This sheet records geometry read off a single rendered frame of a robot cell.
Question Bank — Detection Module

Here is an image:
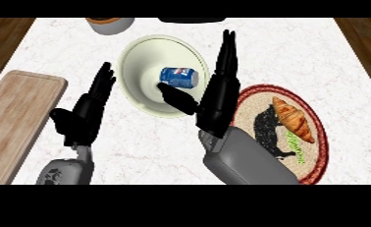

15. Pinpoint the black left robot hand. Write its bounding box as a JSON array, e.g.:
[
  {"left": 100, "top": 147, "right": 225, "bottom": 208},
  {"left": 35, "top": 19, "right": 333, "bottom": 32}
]
[{"left": 49, "top": 61, "right": 118, "bottom": 147}]

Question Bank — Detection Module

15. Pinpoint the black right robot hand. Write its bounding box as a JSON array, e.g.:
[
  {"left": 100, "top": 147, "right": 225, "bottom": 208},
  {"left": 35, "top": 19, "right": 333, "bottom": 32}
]
[{"left": 156, "top": 28, "right": 242, "bottom": 140}]

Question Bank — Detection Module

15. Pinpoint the blue soda can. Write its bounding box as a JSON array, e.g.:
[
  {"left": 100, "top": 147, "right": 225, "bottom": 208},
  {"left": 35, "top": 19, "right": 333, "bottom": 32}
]
[{"left": 158, "top": 67, "right": 200, "bottom": 89}]

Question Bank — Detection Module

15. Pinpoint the pale green bowl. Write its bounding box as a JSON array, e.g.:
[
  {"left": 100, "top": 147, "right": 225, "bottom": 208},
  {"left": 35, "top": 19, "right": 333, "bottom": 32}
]
[{"left": 116, "top": 33, "right": 212, "bottom": 119}]

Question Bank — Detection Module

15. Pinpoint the round woven placemat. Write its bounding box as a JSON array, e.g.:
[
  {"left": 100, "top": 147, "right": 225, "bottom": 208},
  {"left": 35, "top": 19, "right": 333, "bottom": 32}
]
[{"left": 231, "top": 84, "right": 330, "bottom": 186}]

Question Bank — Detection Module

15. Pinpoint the wooden cutting board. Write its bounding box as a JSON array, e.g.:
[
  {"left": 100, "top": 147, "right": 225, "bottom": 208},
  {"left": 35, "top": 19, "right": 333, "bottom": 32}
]
[{"left": 0, "top": 69, "right": 69, "bottom": 186}]

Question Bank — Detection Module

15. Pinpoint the golden croissant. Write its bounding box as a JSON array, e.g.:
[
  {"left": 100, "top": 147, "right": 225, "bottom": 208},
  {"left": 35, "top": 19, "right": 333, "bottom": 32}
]
[{"left": 271, "top": 96, "right": 317, "bottom": 144}]

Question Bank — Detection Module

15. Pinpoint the black appliance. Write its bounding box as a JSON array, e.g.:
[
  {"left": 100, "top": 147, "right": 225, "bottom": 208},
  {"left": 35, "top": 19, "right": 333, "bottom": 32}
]
[{"left": 156, "top": 18, "right": 228, "bottom": 25}]

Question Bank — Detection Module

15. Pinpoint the grey pot with orange rim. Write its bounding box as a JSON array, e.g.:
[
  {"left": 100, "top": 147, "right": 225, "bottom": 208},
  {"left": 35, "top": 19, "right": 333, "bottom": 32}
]
[{"left": 86, "top": 18, "right": 137, "bottom": 36}]

